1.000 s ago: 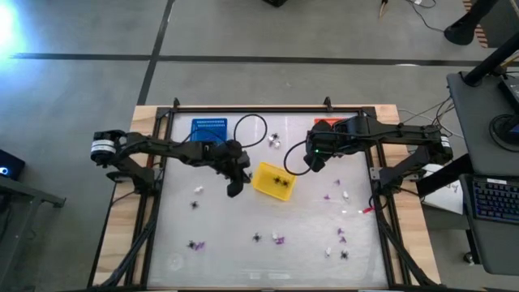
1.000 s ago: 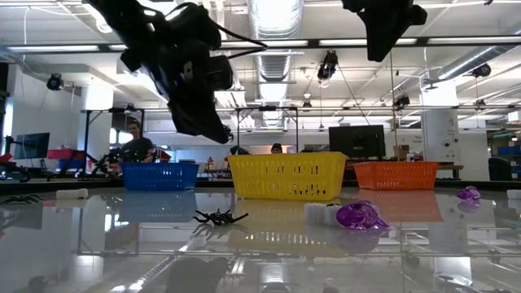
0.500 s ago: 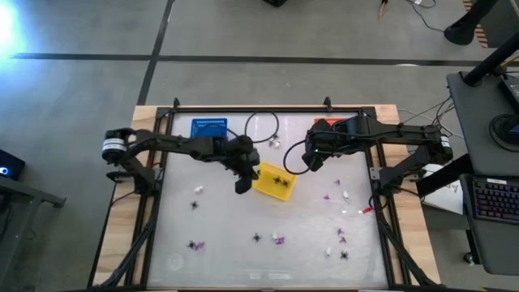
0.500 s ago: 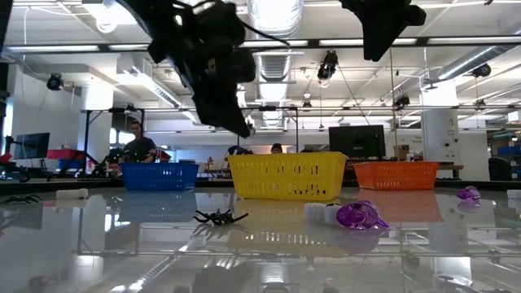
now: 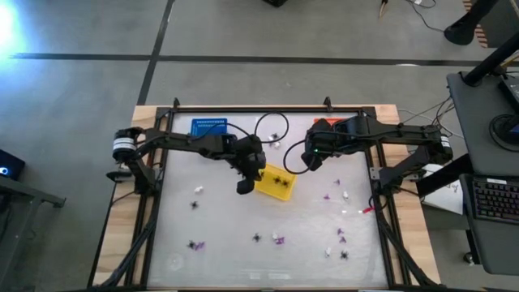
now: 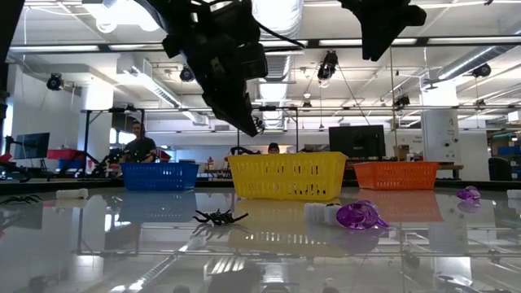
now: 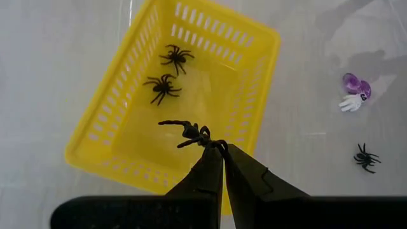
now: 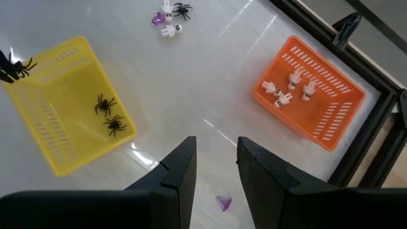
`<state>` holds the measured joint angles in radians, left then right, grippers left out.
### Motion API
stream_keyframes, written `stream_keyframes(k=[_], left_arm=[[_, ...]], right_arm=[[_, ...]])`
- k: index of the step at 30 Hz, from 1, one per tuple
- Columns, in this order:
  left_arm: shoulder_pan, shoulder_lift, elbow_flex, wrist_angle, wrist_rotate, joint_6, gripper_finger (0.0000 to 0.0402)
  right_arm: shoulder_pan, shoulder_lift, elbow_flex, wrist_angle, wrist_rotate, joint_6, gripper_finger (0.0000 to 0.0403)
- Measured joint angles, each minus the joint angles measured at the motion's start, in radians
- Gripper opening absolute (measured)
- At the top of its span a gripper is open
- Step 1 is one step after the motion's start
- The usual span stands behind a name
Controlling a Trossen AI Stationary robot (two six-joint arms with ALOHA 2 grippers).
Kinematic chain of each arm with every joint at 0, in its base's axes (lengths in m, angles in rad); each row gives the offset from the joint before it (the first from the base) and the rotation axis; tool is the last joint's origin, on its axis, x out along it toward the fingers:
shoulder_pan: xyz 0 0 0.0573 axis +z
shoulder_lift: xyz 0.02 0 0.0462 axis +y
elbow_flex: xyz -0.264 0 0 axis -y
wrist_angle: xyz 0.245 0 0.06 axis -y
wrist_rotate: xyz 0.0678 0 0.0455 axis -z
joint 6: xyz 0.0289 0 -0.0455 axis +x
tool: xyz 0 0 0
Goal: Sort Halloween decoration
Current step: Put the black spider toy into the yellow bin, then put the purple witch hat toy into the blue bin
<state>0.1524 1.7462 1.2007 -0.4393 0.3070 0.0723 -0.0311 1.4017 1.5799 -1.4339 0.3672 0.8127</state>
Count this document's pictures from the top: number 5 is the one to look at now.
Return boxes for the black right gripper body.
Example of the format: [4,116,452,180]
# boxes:
[303,117,358,155]

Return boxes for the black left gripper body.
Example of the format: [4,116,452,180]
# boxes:
[225,135,268,182]

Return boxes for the yellow plastic basket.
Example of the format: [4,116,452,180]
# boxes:
[254,162,298,202]

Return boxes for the blue plastic basket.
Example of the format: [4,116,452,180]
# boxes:
[190,117,229,137]

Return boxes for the black desk leg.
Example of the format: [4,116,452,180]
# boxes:
[415,152,475,199]

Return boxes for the white paper sheet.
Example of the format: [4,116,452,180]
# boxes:
[420,163,465,216]

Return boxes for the grey desk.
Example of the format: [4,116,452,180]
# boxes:
[445,71,519,277]

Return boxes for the black chair foot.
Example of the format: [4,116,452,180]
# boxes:
[444,0,500,45]

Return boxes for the black keyboard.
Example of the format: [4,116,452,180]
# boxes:
[460,173,519,228]

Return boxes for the round black monitor base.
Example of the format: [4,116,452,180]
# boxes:
[489,113,519,153]

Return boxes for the black pole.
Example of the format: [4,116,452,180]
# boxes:
[461,32,519,87]

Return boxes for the orange striped mat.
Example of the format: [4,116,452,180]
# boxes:
[463,0,490,49]

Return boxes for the black device on desk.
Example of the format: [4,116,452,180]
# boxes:
[498,75,519,113]

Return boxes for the grey metal stand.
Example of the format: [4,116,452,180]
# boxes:
[0,176,66,291]

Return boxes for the black box with blue light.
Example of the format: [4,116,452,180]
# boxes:
[0,148,26,182]

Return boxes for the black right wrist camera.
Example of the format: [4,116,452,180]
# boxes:
[301,150,325,172]

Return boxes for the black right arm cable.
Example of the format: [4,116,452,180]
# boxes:
[282,140,309,175]

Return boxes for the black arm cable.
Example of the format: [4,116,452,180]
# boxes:
[282,140,309,175]
[190,111,290,145]

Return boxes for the black aluminium table frame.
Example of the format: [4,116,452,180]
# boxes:
[89,97,438,291]

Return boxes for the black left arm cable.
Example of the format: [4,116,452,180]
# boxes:
[190,111,290,145]

